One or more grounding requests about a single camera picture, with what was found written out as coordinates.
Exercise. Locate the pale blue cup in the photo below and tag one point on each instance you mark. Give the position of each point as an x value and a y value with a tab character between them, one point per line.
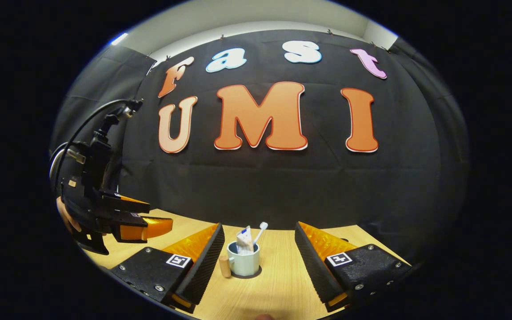
245	264

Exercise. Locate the dark brown round coaster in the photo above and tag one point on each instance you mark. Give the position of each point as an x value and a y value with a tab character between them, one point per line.
258	272

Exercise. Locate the white toothpaste tube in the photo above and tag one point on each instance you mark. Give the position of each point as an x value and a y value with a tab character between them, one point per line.
243	242

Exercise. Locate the wooden desktop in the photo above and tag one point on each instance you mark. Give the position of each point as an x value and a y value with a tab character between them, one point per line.
278	249

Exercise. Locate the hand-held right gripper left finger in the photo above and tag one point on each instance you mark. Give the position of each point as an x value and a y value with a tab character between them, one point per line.
205	262

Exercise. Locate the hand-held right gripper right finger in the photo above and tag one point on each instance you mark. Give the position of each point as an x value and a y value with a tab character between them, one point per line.
314	262

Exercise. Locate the plain black cloth panel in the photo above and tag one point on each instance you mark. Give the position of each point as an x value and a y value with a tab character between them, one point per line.
100	80

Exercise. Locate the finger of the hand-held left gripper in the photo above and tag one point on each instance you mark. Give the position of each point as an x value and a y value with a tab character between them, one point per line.
140	229
122	204

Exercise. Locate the black backdrop cloth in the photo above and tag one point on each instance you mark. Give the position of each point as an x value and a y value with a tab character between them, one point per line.
260	186

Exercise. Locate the ceiling light strip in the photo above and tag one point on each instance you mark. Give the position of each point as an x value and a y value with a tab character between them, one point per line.
119	39

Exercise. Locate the white toothbrush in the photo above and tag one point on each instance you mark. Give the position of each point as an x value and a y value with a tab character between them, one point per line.
261	229

